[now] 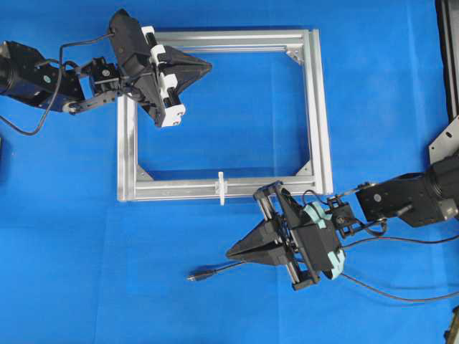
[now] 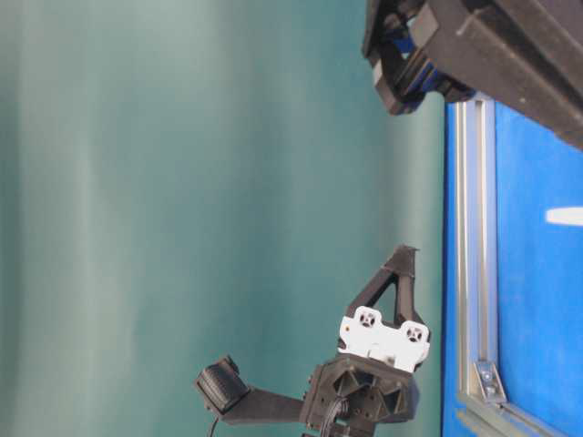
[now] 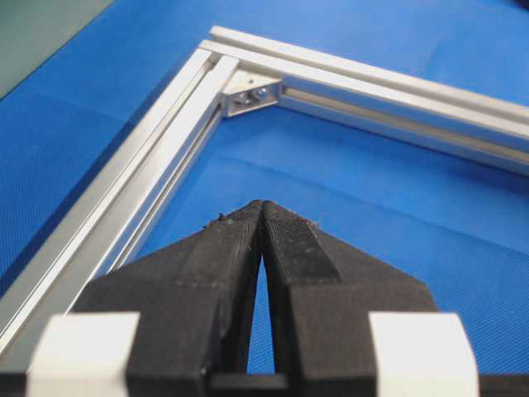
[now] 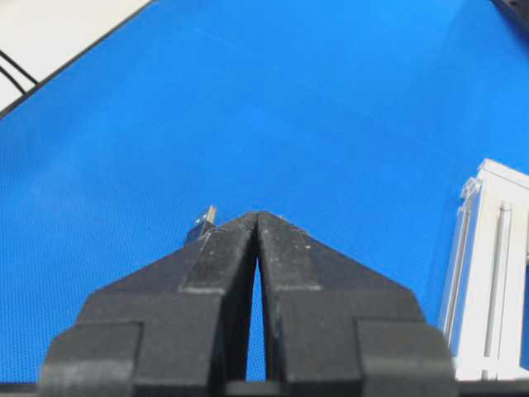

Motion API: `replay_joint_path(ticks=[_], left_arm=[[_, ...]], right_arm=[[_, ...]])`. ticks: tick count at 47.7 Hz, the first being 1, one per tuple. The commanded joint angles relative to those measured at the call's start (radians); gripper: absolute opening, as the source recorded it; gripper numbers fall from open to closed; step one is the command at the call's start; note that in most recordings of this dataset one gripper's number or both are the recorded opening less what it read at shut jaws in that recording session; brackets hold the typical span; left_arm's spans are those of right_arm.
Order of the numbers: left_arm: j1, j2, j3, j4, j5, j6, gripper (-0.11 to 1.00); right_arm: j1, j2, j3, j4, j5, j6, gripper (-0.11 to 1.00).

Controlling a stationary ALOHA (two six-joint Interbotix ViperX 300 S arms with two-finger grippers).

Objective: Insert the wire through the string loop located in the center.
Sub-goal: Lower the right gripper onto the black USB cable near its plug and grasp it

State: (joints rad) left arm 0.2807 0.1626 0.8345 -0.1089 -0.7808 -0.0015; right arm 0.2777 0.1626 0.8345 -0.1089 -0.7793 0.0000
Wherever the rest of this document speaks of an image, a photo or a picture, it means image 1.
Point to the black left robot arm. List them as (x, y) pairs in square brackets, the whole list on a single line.
[(59, 85)]

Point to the black metal stand right edge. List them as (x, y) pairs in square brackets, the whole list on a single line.
[(446, 143)]

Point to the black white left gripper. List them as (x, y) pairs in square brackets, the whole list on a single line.
[(142, 61)]

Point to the yellowish object bottom right corner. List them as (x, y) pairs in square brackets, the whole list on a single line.
[(451, 335)]

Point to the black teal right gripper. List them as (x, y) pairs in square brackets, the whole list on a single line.
[(301, 238)]

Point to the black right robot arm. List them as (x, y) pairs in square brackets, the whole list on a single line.
[(419, 199)]

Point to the silver aluminium extrusion frame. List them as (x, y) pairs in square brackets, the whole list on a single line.
[(301, 45)]

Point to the white zip tie loop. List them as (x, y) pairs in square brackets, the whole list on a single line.
[(221, 188)]

